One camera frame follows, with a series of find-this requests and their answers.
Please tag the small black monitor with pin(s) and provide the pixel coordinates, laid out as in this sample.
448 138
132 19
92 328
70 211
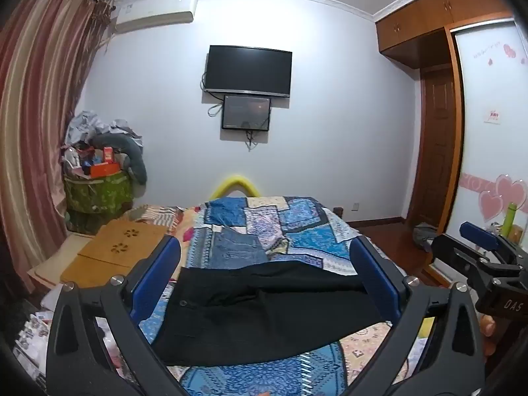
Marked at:
246 112

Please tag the small white paper note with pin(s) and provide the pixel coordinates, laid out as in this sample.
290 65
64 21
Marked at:
494 116

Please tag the green fabric basket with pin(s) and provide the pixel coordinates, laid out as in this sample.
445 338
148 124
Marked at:
99 198

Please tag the yellow foam tube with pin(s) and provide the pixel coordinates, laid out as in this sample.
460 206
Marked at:
235 180

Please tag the grey crumpled cloth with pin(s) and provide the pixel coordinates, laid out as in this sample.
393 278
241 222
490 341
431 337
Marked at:
88 126

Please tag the wooden door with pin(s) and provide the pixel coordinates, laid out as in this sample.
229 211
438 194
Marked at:
435 152

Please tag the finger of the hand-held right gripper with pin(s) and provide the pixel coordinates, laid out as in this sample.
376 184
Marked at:
458 255
478 233

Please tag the pink striped cloth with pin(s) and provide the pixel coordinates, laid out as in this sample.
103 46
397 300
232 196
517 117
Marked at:
159 214

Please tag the white air conditioner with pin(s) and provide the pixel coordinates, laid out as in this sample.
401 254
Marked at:
154 12

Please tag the striped pink curtain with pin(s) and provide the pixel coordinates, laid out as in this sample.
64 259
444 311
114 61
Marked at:
37 111

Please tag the patchwork printed blanket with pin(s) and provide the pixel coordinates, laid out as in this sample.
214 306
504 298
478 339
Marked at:
313 231

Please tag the wooden overhead cabinet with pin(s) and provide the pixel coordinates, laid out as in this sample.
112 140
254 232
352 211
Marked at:
433 12

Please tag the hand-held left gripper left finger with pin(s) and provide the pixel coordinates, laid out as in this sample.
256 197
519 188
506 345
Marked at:
159 276

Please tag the pile of papers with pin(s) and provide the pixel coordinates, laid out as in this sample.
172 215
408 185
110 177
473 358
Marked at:
35 334

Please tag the person's right hand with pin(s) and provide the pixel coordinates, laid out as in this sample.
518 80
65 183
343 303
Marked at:
489 330

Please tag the green bottle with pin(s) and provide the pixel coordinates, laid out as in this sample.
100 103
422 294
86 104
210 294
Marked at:
508 220

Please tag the black wall television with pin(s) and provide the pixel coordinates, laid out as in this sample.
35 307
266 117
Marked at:
247 70

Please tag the black pants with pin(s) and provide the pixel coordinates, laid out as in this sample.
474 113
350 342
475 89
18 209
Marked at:
268 313

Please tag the grey neck pillow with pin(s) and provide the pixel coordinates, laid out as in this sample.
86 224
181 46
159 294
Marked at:
136 161

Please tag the small red box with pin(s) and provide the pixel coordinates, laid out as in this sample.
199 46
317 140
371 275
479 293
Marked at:
108 154

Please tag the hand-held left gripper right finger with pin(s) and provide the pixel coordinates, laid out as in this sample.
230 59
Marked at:
375 280

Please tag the grey bag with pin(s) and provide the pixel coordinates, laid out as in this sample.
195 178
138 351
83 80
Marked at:
423 235

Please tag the white heart-printed wardrobe door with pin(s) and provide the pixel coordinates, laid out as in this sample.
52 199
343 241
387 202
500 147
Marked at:
482 152

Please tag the orange box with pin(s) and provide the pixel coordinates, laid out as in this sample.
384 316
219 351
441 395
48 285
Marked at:
105 169

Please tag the wooden lap table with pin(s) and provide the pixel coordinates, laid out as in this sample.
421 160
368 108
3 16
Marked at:
119 247

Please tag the blue jeans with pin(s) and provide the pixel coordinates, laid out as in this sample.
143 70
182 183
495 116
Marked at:
241 247

